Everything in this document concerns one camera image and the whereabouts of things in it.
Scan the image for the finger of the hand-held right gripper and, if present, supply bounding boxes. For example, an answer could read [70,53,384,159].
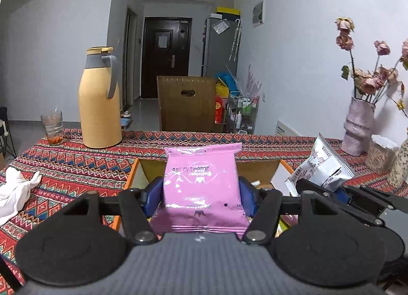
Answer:
[296,179,387,227]
[336,186,408,210]

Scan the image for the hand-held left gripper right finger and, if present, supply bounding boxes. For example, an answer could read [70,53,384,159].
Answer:
[239,177,351,246]

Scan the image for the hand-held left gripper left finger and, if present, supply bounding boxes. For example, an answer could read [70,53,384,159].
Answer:
[62,177,164,246]

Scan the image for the orange red cardboard box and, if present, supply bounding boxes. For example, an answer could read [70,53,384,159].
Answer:
[111,157,307,239]

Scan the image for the pink snack packet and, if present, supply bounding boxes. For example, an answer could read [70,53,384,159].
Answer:
[150,143,251,235]

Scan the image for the silver white snack packet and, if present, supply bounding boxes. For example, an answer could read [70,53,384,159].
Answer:
[285,133,355,197]

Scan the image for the floral slim vase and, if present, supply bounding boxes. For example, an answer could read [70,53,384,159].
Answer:
[386,139,408,189]

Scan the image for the woven basket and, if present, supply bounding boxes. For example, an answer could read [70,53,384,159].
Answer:
[366,135,399,173]

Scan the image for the pink ribbed vase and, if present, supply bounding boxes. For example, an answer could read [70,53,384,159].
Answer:
[341,97,376,157]

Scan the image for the brown wooden chair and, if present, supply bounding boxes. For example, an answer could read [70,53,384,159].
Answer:
[157,75,217,132]

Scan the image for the red gift box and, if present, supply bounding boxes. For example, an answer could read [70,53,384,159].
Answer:
[214,94,224,124]

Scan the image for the yellow thermos jug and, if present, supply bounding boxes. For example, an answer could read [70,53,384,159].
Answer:
[79,47,123,149]

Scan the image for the dried pink roses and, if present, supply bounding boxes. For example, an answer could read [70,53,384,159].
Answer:
[335,17,408,105]

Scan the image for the clear drinking glass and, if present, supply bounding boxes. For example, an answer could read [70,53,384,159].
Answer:
[40,110,64,146]

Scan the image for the blue bag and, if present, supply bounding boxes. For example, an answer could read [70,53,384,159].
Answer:
[213,72,236,87]

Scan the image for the dark entrance door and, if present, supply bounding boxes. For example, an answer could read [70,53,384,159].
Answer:
[141,17,193,100]

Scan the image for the white crumpled cloth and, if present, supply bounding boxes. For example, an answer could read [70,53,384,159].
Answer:
[0,167,42,227]

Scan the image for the grey refrigerator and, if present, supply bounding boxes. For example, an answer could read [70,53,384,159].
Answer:
[201,16,239,79]

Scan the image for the white folded umbrella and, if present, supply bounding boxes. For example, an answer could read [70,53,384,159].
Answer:
[229,19,241,62]

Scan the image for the black folding chair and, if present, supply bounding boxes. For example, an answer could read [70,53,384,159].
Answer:
[0,107,17,159]

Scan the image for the wire trolley rack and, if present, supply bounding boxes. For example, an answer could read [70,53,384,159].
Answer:
[227,91,259,135]

